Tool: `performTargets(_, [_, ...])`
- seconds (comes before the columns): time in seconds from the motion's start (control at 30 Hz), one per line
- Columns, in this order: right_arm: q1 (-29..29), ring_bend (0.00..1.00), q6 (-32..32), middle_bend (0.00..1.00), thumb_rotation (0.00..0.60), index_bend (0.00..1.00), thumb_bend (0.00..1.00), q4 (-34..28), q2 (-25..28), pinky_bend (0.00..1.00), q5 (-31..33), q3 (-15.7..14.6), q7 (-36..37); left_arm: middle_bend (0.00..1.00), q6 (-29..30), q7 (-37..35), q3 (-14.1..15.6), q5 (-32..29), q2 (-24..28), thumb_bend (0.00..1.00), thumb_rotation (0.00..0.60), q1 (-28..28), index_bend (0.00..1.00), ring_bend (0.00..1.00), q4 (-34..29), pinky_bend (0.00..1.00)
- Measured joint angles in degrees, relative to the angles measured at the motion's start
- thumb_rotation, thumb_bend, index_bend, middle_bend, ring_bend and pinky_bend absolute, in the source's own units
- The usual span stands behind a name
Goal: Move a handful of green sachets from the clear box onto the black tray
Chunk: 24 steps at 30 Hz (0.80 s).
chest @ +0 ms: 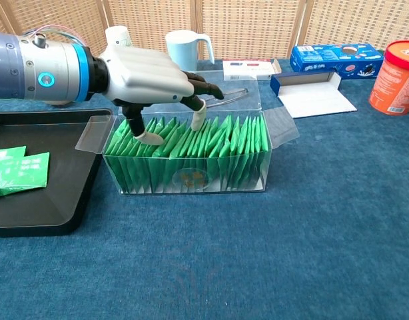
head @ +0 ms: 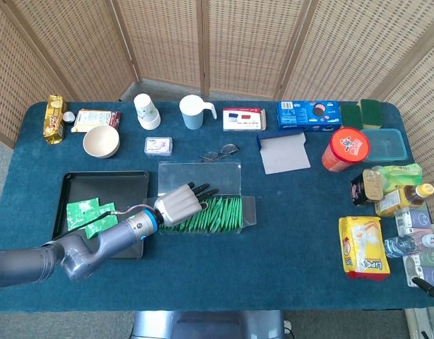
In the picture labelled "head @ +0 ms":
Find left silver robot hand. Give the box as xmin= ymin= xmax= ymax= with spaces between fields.
xmin=153 ymin=182 xmax=220 ymax=227

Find teal plastic food container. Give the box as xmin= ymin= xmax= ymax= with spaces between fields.
xmin=360 ymin=128 xmax=409 ymax=163

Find row of green packets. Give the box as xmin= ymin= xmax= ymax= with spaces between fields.
xmin=159 ymin=196 xmax=244 ymax=233

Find white and red snack pack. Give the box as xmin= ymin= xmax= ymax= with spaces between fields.
xmin=71 ymin=109 xmax=122 ymax=133

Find clear box of green sachets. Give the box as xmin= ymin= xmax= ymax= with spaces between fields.
xmin=142 ymin=160 xmax=257 ymax=235

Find yellow-capped bottle with yellow label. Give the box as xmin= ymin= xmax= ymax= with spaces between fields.
xmin=375 ymin=183 xmax=434 ymax=218

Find stack of white paper cups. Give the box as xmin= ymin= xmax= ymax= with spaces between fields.
xmin=133 ymin=93 xmax=162 ymax=131

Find bamboo folding screen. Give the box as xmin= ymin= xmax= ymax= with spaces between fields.
xmin=0 ymin=0 xmax=434 ymax=213

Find light blue mug white handle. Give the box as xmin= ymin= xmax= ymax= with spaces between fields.
xmin=178 ymin=94 xmax=218 ymax=131

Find gold biscuit pack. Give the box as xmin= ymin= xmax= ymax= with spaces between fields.
xmin=42 ymin=94 xmax=67 ymax=145

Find black plastic tray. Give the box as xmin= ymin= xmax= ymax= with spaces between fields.
xmin=49 ymin=170 xmax=150 ymax=261

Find beige bowl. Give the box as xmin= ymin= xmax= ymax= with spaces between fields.
xmin=83 ymin=124 xmax=120 ymax=159

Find black can gold lid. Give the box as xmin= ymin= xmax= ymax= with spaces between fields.
xmin=351 ymin=168 xmax=385 ymax=207

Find thin black eyeglasses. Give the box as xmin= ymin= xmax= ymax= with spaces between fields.
xmin=199 ymin=143 xmax=240 ymax=164

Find small clear plastic case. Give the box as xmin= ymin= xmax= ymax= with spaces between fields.
xmin=143 ymin=136 xmax=174 ymax=157

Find blue cookie box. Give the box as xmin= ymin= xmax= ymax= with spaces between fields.
xmin=276 ymin=100 xmax=343 ymax=133

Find blue table cloth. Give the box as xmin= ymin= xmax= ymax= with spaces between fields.
xmin=0 ymin=100 xmax=434 ymax=314

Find yellow snack bag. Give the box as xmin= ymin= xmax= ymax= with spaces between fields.
xmin=338 ymin=215 xmax=392 ymax=283

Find green and yellow sponge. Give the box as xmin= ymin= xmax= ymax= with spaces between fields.
xmin=359 ymin=98 xmax=384 ymax=130
xmin=340 ymin=103 xmax=363 ymax=131

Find light green wipes pack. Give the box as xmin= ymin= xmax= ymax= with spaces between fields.
xmin=374 ymin=162 xmax=424 ymax=194

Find white box red blue print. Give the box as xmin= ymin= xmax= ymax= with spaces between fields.
xmin=222 ymin=107 xmax=267 ymax=133

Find orange canister red lid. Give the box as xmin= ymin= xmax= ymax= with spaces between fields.
xmin=321 ymin=126 xmax=371 ymax=173

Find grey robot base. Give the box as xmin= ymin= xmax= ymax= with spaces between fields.
xmin=131 ymin=310 xmax=286 ymax=339

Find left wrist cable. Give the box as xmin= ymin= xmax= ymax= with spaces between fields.
xmin=57 ymin=207 xmax=148 ymax=242

